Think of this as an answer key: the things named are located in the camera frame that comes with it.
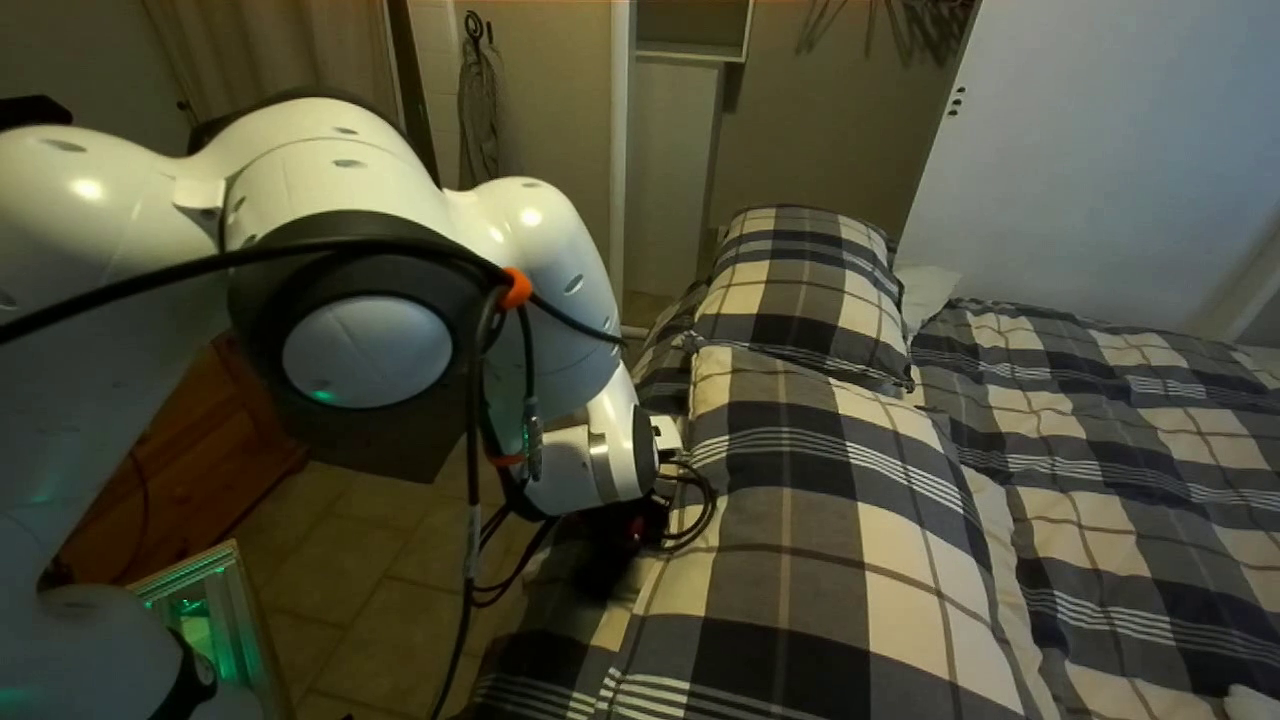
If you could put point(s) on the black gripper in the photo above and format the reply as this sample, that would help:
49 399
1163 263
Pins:
617 539

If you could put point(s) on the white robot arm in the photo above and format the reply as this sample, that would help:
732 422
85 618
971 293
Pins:
386 314

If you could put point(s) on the plaid right pillow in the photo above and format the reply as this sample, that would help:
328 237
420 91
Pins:
845 572

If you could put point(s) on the plaid pillow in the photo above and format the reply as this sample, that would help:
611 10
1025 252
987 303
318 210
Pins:
845 572
789 281

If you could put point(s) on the plaid left pillow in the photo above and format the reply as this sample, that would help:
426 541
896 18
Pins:
789 281

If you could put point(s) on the wooden nightstand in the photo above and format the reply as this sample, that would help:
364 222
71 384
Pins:
203 466

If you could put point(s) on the plaid comforter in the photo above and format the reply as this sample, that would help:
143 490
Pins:
1131 498

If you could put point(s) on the white closet door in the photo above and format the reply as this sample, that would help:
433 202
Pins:
1104 158

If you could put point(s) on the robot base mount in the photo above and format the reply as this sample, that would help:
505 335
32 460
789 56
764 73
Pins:
210 600

